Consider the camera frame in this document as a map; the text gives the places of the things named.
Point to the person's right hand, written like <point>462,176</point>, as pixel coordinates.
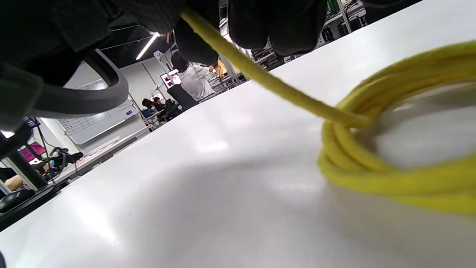
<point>55,26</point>

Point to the grey right hand controller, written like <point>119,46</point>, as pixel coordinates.
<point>111,96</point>

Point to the ceiling strip light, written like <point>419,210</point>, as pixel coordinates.
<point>147,45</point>

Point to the pink flat object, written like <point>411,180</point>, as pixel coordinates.
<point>31,152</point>

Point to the black office chair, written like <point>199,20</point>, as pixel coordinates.
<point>182,96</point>

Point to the black computer mouse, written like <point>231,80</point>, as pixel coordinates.
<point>15,201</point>

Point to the white wall board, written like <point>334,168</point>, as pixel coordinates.
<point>96,123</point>

